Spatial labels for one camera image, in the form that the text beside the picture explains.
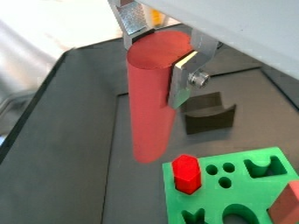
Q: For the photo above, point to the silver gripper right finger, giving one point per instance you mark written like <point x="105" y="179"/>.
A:
<point x="187" y="69"/>

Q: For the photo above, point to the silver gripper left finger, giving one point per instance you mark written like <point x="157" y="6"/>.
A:
<point x="131" y="19"/>

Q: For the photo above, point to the long red cylinder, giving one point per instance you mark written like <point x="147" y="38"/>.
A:
<point x="150" y="59"/>

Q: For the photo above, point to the black curved cradle fixture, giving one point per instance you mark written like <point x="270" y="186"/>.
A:
<point x="206" y="114"/>

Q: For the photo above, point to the short red hexagonal peg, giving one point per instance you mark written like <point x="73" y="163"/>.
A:
<point x="187" y="174"/>

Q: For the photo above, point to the green shape sorter block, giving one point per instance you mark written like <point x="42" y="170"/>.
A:
<point x="241" y="184"/>

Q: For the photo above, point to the red arch block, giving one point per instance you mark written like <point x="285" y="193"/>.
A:
<point x="285" y="210"/>

